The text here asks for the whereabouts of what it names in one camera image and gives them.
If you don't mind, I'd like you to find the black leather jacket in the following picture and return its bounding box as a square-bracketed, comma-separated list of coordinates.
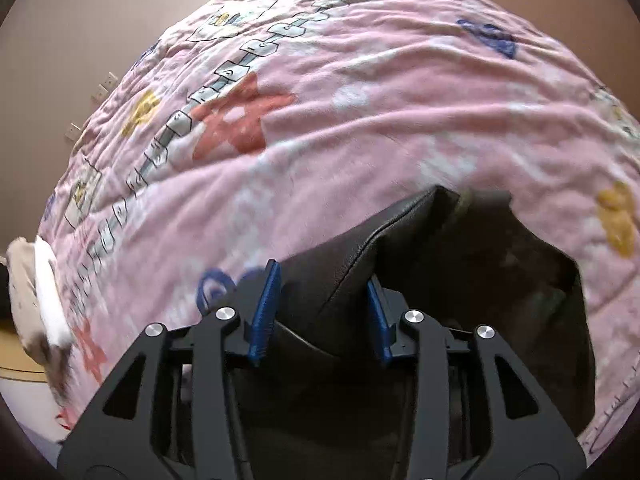
[235, 188, 594, 479]

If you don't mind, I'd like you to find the beige and white cloth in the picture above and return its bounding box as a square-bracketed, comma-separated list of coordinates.
[6, 237, 74, 404]

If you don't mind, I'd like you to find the pink patterned bed blanket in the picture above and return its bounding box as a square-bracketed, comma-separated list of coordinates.
[38, 0, 639, 460]

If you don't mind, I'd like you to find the white wall socket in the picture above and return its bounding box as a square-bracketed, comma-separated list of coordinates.
[64, 122, 82, 142]
[102, 72, 119, 91]
[91, 84, 110, 104]

